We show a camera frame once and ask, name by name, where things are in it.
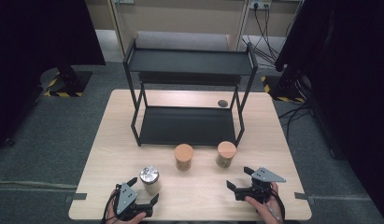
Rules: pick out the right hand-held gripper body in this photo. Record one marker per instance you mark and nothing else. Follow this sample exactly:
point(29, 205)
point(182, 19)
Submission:
point(266, 175)

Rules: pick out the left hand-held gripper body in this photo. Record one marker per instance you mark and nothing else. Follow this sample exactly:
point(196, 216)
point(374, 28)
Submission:
point(125, 199)

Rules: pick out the metal-lid glass jar white powder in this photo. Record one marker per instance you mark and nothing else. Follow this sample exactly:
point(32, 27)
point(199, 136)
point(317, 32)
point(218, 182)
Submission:
point(150, 183)

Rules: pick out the wooden-lid glass jar bay leaves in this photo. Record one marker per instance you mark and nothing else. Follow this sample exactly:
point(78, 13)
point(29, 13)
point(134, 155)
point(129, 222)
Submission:
point(226, 151)

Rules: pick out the black metal two-tier rack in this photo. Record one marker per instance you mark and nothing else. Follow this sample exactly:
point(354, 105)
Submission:
point(186, 124)

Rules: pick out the person's left hand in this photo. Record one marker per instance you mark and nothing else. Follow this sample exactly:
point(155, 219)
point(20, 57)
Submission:
point(111, 218)

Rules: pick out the person's right hand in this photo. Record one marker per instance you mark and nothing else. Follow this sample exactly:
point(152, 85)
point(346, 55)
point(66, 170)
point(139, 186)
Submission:
point(267, 213)

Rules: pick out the grey floor tape strip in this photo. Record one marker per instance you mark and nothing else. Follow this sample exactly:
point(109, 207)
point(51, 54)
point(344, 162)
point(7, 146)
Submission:
point(301, 196)
point(77, 197)

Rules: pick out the black round table grommet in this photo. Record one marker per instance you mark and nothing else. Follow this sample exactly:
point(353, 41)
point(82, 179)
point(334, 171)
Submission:
point(222, 103)

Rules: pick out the black stand with striped base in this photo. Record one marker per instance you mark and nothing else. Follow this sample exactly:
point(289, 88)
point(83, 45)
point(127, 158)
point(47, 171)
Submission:
point(77, 82)
point(273, 88)

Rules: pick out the dark curtain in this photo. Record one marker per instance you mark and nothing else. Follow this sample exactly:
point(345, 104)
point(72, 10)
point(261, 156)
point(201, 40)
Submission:
point(31, 46)
point(351, 77)

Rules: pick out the beige wooden cabinet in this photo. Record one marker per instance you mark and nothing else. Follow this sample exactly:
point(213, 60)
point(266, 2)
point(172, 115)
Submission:
point(180, 18)

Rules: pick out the white wall socket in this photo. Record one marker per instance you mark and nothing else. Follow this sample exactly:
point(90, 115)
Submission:
point(260, 3)

